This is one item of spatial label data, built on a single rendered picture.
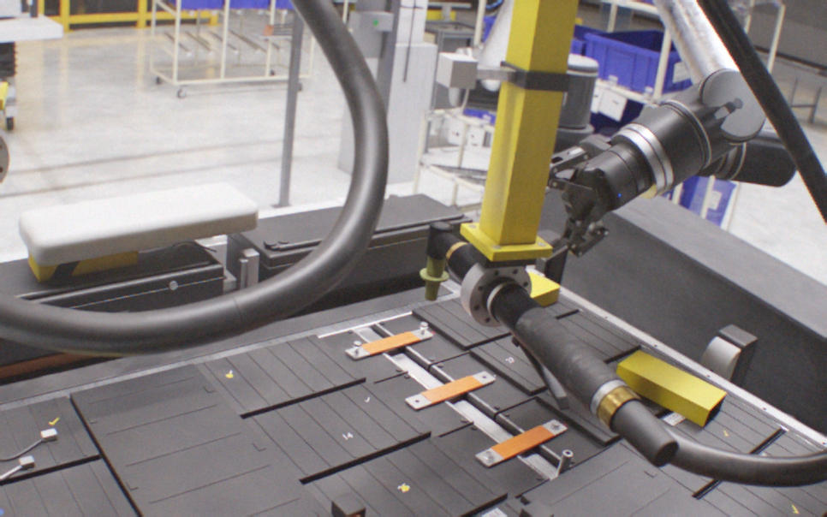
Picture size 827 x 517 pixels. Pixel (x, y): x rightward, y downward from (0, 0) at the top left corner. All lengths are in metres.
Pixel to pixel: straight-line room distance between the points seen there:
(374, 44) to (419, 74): 1.07
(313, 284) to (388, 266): 0.82
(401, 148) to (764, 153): 3.85
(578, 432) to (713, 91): 0.50
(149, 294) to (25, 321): 0.61
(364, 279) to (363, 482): 0.50
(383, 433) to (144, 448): 0.30
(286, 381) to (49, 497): 0.38
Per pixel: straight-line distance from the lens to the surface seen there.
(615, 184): 1.03
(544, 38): 0.84
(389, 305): 1.34
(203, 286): 1.17
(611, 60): 3.57
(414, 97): 4.95
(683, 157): 1.07
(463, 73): 0.81
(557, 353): 0.81
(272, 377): 1.09
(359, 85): 0.66
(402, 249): 1.36
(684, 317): 2.19
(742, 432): 1.20
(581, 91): 2.60
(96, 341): 0.52
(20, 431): 1.01
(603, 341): 1.32
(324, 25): 0.68
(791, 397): 2.02
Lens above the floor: 1.60
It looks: 24 degrees down
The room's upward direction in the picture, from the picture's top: 7 degrees clockwise
